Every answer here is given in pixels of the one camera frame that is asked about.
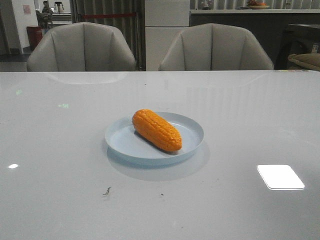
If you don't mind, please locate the left beige upholstered chair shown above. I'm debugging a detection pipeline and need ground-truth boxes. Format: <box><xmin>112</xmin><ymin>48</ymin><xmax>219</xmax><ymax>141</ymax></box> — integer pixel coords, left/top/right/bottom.
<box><xmin>26</xmin><ymin>22</ymin><xmax>136</xmax><ymax>72</ymax></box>

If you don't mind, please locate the tan cushion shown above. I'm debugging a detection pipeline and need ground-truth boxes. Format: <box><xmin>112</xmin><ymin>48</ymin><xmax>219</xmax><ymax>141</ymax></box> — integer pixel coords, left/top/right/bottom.
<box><xmin>287</xmin><ymin>53</ymin><xmax>320</xmax><ymax>71</ymax></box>

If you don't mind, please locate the light blue round plate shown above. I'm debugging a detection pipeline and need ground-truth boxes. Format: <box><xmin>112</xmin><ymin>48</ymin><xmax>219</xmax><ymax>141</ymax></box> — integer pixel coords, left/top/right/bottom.
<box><xmin>105</xmin><ymin>109</ymin><xmax>205</xmax><ymax>166</ymax></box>

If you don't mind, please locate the pink wall notice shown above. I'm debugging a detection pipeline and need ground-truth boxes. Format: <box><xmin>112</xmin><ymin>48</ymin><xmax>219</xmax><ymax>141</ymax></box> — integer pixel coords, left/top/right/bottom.
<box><xmin>22</xmin><ymin>5</ymin><xmax>31</xmax><ymax>15</ymax></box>

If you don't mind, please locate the right beige upholstered chair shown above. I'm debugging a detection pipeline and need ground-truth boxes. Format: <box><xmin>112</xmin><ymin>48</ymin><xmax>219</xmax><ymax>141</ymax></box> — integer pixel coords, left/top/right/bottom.
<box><xmin>159</xmin><ymin>23</ymin><xmax>274</xmax><ymax>71</ymax></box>

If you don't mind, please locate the beige upholstered chair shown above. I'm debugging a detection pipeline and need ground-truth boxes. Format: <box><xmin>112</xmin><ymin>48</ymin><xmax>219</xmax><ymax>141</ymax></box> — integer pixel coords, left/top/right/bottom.
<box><xmin>159</xmin><ymin>23</ymin><xmax>274</xmax><ymax>71</ymax></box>
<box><xmin>26</xmin><ymin>22</ymin><xmax>136</xmax><ymax>72</ymax></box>

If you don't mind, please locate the red barrier belt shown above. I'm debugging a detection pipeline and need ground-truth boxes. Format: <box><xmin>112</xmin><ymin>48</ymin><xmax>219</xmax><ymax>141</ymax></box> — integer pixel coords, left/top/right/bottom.
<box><xmin>81</xmin><ymin>12</ymin><xmax>137</xmax><ymax>19</ymax></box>

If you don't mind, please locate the red trash bin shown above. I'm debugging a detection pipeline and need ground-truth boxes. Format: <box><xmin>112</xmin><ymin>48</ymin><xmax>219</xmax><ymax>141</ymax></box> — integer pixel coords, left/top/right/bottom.
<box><xmin>26</xmin><ymin>25</ymin><xmax>43</xmax><ymax>51</ymax></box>

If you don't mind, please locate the fruit bowl on counter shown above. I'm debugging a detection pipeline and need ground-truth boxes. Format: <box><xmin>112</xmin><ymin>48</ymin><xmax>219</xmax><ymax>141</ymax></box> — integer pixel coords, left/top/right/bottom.
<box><xmin>247</xmin><ymin>0</ymin><xmax>269</xmax><ymax>10</ymax></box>

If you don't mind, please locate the orange toy corn cob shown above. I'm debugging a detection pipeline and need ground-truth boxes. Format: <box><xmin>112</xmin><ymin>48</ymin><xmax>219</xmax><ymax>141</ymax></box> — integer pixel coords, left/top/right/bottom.
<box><xmin>132</xmin><ymin>109</ymin><xmax>182</xmax><ymax>152</ymax></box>

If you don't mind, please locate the white cabinet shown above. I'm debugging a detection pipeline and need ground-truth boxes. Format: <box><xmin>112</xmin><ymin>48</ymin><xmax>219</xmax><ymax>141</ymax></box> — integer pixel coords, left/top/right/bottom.
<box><xmin>144</xmin><ymin>0</ymin><xmax>190</xmax><ymax>71</ymax></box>

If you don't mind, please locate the person in background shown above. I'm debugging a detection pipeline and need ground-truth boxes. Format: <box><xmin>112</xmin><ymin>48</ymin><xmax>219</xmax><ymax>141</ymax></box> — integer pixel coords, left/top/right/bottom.
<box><xmin>35</xmin><ymin>0</ymin><xmax>53</xmax><ymax>29</ymax></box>

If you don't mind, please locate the dark grey counter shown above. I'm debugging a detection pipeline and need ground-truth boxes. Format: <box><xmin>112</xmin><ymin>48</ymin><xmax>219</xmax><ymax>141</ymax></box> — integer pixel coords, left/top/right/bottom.
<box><xmin>189</xmin><ymin>9</ymin><xmax>320</xmax><ymax>67</ymax></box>

